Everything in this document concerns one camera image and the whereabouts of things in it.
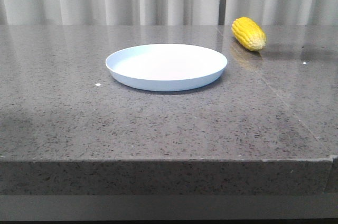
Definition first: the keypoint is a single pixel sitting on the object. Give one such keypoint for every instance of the yellow corn cob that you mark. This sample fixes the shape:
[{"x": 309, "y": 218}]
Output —
[{"x": 249, "y": 34}]

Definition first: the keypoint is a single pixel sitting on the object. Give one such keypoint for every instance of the light blue round plate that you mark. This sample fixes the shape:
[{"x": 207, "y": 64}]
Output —
[{"x": 166, "y": 67}]

